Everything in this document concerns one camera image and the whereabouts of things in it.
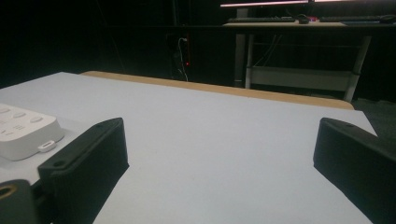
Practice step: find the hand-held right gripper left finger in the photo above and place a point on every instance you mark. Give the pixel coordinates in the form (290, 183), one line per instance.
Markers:
(90, 161)

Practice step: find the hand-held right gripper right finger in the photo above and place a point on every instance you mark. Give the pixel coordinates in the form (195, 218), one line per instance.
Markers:
(358, 165)

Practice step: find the white power strip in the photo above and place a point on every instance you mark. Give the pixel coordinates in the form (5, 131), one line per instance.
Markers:
(23, 132)

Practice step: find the background desk with metal legs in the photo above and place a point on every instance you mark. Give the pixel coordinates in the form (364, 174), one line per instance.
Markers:
(306, 62)

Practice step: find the black keyboard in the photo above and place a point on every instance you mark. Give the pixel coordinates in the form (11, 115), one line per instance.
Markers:
(350, 19)
(261, 19)

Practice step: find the black computer mouse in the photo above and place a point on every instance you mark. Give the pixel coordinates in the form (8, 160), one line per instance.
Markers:
(303, 20)

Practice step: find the monitor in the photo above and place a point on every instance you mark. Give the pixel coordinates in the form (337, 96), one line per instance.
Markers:
(264, 3)

